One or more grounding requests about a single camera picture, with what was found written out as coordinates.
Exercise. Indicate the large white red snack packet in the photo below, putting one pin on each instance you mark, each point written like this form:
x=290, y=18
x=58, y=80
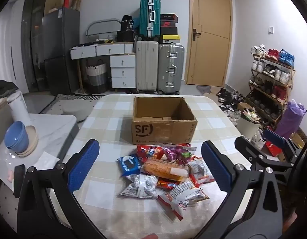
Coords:
x=184, y=194

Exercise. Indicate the purple candy packet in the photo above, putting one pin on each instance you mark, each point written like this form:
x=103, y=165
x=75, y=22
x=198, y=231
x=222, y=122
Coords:
x=178, y=154

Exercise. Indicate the white suitcase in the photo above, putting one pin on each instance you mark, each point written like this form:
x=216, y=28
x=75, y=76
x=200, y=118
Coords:
x=146, y=64

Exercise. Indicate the white tissue paper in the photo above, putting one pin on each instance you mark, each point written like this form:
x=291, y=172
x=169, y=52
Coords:
x=46, y=160

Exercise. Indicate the red chip packet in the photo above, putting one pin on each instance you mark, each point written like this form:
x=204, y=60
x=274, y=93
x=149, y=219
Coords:
x=147, y=151

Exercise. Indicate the rows of assorted sneakers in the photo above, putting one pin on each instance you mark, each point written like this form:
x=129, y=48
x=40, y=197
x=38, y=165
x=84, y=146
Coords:
x=273, y=72

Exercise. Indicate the silver snack packet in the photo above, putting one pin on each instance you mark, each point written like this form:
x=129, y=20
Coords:
x=141, y=186

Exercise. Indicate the black storage box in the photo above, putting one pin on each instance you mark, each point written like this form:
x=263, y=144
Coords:
x=126, y=36

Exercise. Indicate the brown cardboard box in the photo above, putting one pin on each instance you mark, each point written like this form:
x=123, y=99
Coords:
x=153, y=132

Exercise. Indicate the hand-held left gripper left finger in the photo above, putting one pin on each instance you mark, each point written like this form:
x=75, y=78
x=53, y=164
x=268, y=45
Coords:
x=83, y=165

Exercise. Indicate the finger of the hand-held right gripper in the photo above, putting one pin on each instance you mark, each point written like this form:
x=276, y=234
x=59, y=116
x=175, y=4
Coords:
x=245, y=145
x=274, y=136

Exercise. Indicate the white drawer dresser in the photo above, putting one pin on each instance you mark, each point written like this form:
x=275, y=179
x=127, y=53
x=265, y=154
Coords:
x=122, y=72

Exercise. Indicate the grey refrigerator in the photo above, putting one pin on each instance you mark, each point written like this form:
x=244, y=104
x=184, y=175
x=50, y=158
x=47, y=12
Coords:
x=61, y=54

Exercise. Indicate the wooden door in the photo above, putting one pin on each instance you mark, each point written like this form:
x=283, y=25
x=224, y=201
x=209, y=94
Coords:
x=210, y=59

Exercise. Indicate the purple plastic bag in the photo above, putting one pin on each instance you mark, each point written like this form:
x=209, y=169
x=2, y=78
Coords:
x=291, y=119

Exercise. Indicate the white light switch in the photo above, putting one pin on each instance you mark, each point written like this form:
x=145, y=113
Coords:
x=271, y=30

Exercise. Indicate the white marble side table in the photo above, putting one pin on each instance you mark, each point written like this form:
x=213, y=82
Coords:
x=54, y=129

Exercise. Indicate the red cookie packet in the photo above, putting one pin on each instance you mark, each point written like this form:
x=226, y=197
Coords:
x=167, y=184

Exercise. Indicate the grey doormat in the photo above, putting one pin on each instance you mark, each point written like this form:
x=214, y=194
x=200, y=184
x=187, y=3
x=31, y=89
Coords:
x=203, y=89

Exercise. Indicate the silver suitcase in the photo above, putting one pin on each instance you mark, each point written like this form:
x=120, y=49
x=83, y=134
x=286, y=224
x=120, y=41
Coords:
x=171, y=67

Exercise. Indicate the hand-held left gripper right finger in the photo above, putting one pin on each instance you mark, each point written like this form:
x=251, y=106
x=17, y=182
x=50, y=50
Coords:
x=217, y=168

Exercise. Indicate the blue bowl stack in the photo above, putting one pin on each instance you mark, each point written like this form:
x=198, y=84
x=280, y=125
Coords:
x=16, y=137

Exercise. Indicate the black shoe box red logo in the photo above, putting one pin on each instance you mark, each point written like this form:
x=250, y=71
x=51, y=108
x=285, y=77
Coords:
x=168, y=23

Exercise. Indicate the plain black shoe box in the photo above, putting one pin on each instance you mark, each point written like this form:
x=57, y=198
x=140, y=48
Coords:
x=169, y=31

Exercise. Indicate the white cylindrical appliance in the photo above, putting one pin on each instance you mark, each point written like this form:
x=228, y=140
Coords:
x=19, y=109

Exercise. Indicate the woven laundry basket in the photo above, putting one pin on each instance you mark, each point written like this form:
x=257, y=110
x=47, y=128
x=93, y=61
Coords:
x=96, y=77

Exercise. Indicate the dark clothing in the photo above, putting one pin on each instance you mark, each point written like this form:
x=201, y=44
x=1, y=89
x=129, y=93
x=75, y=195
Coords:
x=4, y=89

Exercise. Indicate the blue cookie packet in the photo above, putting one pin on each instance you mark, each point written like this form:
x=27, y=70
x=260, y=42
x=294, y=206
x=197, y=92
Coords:
x=128, y=165

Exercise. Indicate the teal suitcase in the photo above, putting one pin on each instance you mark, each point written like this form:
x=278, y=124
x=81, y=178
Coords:
x=146, y=17

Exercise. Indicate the beige bowl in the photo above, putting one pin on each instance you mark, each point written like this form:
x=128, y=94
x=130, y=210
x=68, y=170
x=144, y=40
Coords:
x=32, y=142

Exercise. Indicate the dark glass cabinet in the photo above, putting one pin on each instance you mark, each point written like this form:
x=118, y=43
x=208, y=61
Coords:
x=34, y=42

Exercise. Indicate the white waste bin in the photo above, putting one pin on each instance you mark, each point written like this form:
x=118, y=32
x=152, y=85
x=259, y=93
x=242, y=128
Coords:
x=248, y=127

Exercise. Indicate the white sneaker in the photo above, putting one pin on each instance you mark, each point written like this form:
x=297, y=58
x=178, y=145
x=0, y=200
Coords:
x=258, y=139

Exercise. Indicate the small white red snack packet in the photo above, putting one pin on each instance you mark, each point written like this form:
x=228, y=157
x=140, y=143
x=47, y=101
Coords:
x=200, y=171

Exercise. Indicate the beige checked tablecloth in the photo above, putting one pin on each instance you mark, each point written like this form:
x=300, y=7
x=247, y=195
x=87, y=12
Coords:
x=106, y=119

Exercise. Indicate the orange bread packet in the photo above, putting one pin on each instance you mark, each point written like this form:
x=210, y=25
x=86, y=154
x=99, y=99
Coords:
x=163, y=169

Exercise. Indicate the black brown shoe box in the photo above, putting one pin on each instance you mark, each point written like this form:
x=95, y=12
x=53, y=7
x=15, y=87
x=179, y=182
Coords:
x=169, y=16

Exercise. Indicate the black paper bag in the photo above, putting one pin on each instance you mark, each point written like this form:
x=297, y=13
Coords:
x=127, y=23

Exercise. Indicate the black white patterned rug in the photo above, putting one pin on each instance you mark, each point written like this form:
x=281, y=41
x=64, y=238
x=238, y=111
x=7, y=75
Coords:
x=54, y=103

